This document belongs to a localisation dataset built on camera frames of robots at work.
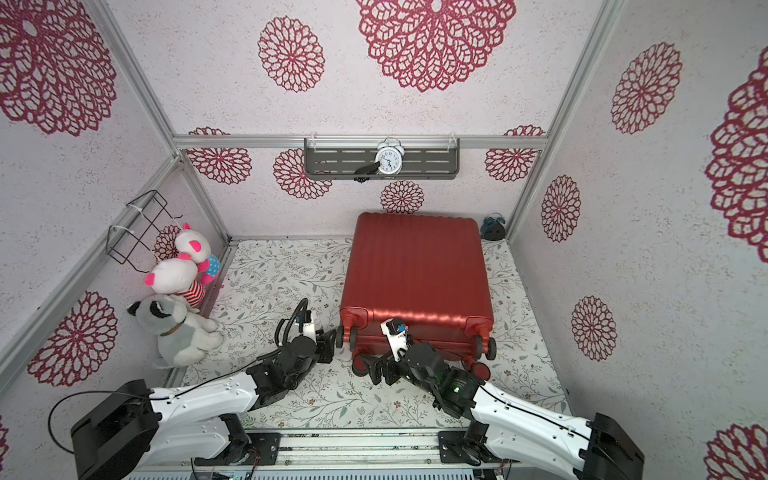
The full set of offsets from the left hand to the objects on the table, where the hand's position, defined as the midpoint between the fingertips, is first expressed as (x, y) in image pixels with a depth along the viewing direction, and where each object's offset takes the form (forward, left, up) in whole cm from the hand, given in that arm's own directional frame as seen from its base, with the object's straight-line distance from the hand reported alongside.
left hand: (331, 333), depth 85 cm
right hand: (-7, -12, +7) cm, 16 cm away
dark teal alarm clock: (+47, -58, -5) cm, 75 cm away
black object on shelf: (+43, -10, +24) cm, 51 cm away
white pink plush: (+13, +44, +10) cm, 47 cm away
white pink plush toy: (+24, +44, +11) cm, 51 cm away
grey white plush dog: (-1, +41, +1) cm, 41 cm away
